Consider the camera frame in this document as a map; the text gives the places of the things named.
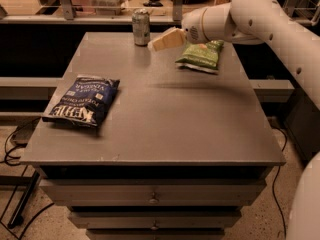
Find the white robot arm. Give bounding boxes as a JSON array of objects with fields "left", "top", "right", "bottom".
[{"left": 148, "top": 0, "right": 320, "bottom": 240}]

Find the top drawer round knob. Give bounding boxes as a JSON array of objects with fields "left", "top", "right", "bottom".
[{"left": 149, "top": 193, "right": 159, "bottom": 204}]

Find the black metal leg left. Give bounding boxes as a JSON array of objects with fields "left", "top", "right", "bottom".
[{"left": 7, "top": 171, "right": 39, "bottom": 229}]

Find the silver green 7up can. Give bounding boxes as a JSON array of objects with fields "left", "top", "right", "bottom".
[{"left": 132, "top": 8, "right": 150, "bottom": 46}]

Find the black cable right floor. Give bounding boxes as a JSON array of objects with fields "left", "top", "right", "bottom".
[{"left": 270, "top": 125, "right": 289, "bottom": 240}]

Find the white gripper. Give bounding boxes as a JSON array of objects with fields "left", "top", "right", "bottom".
[{"left": 147, "top": 7, "right": 208, "bottom": 51}]

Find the grey drawer cabinet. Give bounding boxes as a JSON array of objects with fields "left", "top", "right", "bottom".
[{"left": 22, "top": 33, "right": 284, "bottom": 240}]

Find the green Kettle chip bag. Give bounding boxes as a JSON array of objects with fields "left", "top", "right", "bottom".
[{"left": 175, "top": 40, "right": 224, "bottom": 74}]

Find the grey metal railing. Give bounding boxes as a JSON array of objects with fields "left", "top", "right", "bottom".
[{"left": 0, "top": 0, "right": 319, "bottom": 24}]

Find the blue Kettle chip bag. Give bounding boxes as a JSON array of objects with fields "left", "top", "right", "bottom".
[{"left": 42, "top": 75, "right": 120, "bottom": 128}]

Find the drawer round knob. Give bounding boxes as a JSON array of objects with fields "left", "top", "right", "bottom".
[
  {"left": 150, "top": 221, "right": 159, "bottom": 231},
  {"left": 149, "top": 193, "right": 159, "bottom": 204}
]

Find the black cables left floor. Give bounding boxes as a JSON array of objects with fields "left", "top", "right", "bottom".
[{"left": 0, "top": 117, "right": 55, "bottom": 240}]

